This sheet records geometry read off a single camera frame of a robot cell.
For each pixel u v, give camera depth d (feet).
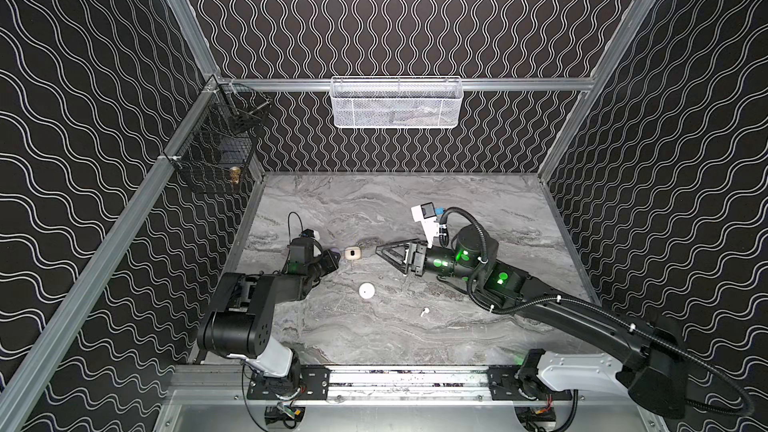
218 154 3.08
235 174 2.70
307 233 2.86
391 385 2.49
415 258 1.84
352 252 3.14
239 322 1.49
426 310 2.81
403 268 1.86
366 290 2.90
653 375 1.27
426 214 1.96
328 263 2.81
